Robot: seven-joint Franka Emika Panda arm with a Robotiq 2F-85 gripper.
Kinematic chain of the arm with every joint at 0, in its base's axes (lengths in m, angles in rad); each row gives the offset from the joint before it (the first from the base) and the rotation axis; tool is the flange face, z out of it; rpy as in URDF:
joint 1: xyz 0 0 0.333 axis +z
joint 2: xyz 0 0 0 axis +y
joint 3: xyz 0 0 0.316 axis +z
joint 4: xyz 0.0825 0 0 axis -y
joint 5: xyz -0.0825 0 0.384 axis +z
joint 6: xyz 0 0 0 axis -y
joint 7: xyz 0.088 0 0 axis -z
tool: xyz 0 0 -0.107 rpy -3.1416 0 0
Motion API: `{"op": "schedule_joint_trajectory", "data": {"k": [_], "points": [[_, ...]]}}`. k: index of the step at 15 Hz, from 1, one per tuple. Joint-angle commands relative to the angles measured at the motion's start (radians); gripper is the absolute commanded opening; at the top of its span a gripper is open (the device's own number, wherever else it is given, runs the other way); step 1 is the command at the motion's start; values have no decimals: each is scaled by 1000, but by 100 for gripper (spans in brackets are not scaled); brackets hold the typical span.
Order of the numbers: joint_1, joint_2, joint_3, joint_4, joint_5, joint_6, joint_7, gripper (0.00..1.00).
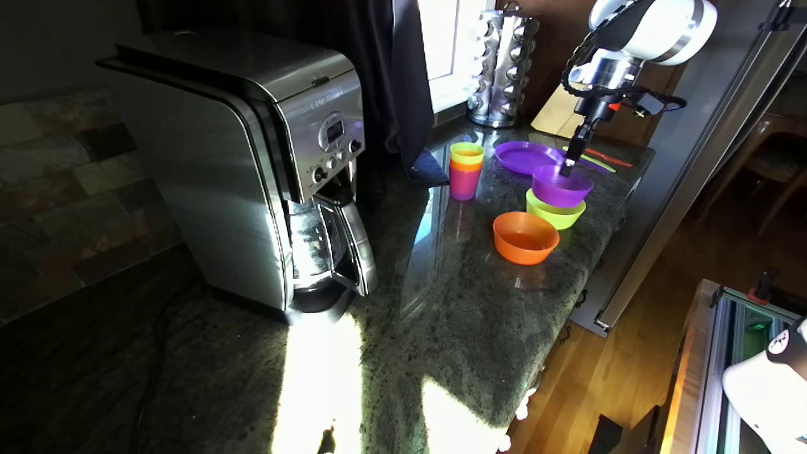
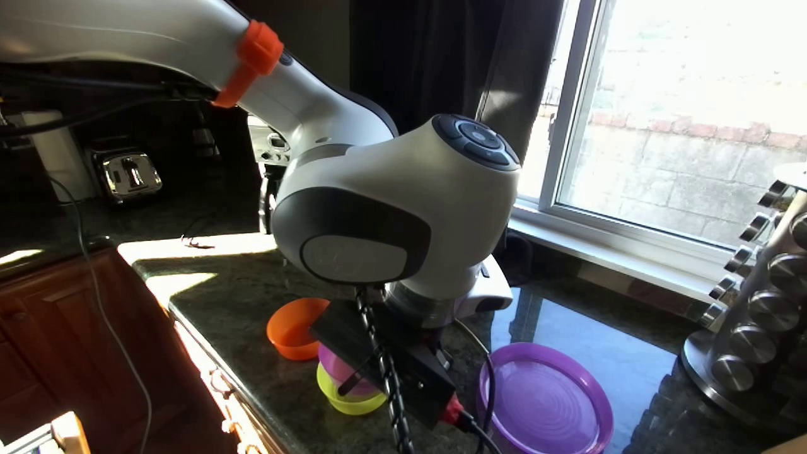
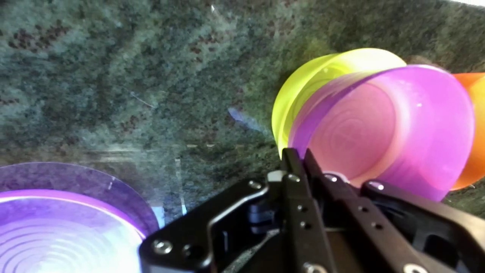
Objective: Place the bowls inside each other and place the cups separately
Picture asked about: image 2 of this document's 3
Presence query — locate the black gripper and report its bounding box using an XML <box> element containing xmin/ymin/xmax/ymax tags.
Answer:
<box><xmin>313</xmin><ymin>299</ymin><xmax>455</xmax><ymax>427</ymax></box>

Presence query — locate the lime green plastic bowl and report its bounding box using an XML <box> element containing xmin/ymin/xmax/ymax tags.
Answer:
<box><xmin>316</xmin><ymin>365</ymin><xmax>387</xmax><ymax>417</ymax></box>

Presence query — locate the orange plastic bowl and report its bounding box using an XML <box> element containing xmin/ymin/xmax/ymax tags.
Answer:
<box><xmin>264</xmin><ymin>297</ymin><xmax>327</xmax><ymax>361</ymax></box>

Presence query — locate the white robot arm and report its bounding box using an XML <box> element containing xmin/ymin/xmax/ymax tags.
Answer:
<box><xmin>0</xmin><ymin>0</ymin><xmax>520</xmax><ymax>424</ymax></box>

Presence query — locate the purple plastic plate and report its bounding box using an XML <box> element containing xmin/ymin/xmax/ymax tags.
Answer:
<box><xmin>476</xmin><ymin>342</ymin><xmax>614</xmax><ymax>454</ymax></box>

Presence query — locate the dark curtain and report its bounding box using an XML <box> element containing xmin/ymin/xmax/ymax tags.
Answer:
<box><xmin>351</xmin><ymin>0</ymin><xmax>564</xmax><ymax>156</ymax></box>

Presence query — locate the silver toaster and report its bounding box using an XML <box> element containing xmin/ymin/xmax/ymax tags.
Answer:
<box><xmin>94</xmin><ymin>147</ymin><xmax>163</xmax><ymax>204</ymax></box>

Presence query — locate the metal spice rack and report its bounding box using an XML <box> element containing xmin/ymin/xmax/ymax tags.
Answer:
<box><xmin>682</xmin><ymin>164</ymin><xmax>807</xmax><ymax>437</ymax></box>

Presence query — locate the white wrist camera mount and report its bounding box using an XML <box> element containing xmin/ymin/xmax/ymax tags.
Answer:
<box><xmin>455</xmin><ymin>257</ymin><xmax>513</xmax><ymax>318</ymax></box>

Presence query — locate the window frame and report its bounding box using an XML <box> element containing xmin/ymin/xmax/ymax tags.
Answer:
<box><xmin>518</xmin><ymin>0</ymin><xmax>807</xmax><ymax>299</ymax></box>

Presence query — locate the thin white cable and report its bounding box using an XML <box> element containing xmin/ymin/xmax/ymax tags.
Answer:
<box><xmin>49</xmin><ymin>175</ymin><xmax>157</xmax><ymax>454</ymax></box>

